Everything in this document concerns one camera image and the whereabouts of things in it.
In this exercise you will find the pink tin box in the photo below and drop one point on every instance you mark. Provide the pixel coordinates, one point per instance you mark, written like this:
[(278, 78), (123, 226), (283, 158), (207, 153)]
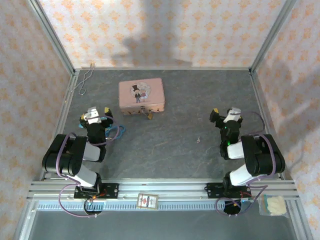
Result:
[(152, 100)]

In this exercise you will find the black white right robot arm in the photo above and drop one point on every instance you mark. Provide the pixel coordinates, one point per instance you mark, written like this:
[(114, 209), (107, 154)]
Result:
[(257, 155)]

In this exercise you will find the small scrap on table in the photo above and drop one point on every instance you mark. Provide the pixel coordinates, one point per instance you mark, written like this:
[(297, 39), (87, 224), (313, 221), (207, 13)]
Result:
[(198, 140)]

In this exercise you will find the plastic bag with white pieces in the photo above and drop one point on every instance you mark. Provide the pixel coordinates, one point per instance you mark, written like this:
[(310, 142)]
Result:
[(273, 205)]

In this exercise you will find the small card pack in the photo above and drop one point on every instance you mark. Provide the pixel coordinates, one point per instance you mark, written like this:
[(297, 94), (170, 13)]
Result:
[(147, 201)]

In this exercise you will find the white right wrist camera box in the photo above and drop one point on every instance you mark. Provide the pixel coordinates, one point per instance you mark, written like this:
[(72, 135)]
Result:
[(232, 115)]

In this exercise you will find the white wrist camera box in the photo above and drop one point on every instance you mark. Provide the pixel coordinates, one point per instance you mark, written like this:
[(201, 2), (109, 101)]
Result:
[(232, 115), (93, 115)]

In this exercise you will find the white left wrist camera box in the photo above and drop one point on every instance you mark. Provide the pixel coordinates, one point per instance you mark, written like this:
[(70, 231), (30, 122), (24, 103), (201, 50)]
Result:
[(93, 115)]

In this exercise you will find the aluminium side rail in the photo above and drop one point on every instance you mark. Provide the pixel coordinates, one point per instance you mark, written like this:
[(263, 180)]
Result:
[(63, 117), (261, 105)]

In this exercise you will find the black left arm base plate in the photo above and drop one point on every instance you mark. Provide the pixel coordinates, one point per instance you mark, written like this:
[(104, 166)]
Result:
[(112, 190)]

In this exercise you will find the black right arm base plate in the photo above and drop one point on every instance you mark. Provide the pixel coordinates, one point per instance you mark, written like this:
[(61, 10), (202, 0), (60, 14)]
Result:
[(212, 190)]

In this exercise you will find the aluminium cross rail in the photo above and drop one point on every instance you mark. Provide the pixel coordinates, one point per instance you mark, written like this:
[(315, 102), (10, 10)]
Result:
[(162, 186)]

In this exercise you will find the aluminium corner post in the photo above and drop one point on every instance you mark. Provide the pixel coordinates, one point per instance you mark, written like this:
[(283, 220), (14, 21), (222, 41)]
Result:
[(53, 37), (271, 37)]

